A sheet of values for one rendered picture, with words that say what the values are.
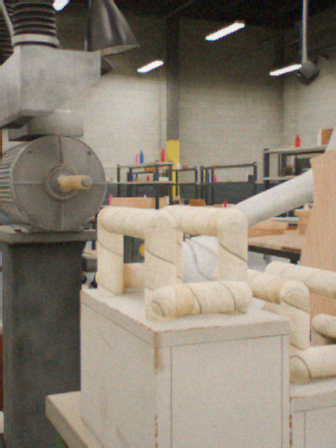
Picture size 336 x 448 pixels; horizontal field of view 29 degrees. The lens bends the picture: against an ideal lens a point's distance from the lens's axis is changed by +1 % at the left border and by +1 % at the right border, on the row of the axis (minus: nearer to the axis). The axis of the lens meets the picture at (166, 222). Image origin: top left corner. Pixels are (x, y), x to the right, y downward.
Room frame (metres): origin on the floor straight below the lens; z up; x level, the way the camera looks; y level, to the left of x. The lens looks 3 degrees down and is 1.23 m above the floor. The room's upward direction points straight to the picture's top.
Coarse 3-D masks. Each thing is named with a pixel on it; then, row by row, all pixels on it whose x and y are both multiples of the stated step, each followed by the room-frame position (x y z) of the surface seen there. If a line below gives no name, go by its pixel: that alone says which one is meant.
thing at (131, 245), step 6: (126, 240) 1.78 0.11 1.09; (132, 240) 1.74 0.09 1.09; (138, 240) 1.74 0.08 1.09; (126, 246) 1.78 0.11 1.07; (132, 246) 1.74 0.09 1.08; (138, 246) 1.74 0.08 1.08; (126, 252) 1.78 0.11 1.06; (132, 252) 1.74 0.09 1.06; (138, 252) 1.74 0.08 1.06; (126, 258) 1.78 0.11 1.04; (132, 258) 1.74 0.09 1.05; (138, 258) 1.74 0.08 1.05; (144, 258) 1.74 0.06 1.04; (96, 282) 1.91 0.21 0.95; (96, 288) 1.91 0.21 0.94
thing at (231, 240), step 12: (228, 228) 0.66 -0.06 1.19; (240, 228) 0.66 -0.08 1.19; (228, 240) 0.66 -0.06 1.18; (240, 240) 0.66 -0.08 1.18; (228, 252) 0.66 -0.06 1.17; (240, 252) 0.66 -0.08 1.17; (228, 264) 0.66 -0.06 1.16; (240, 264) 0.66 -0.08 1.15; (228, 276) 0.66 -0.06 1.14; (240, 276) 0.66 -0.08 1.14; (228, 312) 0.66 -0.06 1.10; (240, 312) 0.66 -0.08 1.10
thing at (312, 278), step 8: (272, 264) 0.88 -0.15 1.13; (280, 264) 0.87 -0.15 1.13; (288, 264) 0.86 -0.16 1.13; (272, 272) 0.87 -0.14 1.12; (280, 272) 0.85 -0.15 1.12; (288, 272) 0.84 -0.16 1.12; (296, 272) 0.82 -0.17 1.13; (304, 272) 0.81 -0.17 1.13; (312, 272) 0.80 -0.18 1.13; (320, 272) 0.79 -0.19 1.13; (328, 272) 0.78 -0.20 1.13; (304, 280) 0.80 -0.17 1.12; (312, 280) 0.79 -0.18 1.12; (320, 280) 0.77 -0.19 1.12; (328, 280) 0.76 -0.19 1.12; (312, 288) 0.79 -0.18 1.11; (320, 288) 0.77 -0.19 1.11; (328, 288) 0.76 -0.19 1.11; (328, 296) 0.77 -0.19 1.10
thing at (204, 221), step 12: (180, 216) 0.76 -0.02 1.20; (192, 216) 0.73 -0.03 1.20; (204, 216) 0.71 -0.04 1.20; (216, 216) 0.68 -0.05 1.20; (228, 216) 0.66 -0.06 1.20; (240, 216) 0.67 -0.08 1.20; (180, 228) 0.77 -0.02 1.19; (192, 228) 0.74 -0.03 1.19; (204, 228) 0.70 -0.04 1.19; (216, 228) 0.68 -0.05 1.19
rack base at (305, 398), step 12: (300, 384) 0.69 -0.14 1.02; (312, 384) 0.69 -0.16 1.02; (324, 384) 0.69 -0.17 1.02; (300, 396) 0.65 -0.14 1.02; (312, 396) 0.65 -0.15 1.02; (324, 396) 0.66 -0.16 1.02; (300, 408) 0.65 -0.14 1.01; (312, 408) 0.65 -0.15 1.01; (324, 408) 0.66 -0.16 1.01; (300, 420) 0.65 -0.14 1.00; (312, 420) 0.65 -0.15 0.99; (324, 420) 0.66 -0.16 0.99; (300, 432) 0.65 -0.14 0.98; (312, 432) 0.65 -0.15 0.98; (324, 432) 0.66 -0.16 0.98; (300, 444) 0.65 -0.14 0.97; (312, 444) 0.65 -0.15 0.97; (324, 444) 0.66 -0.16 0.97
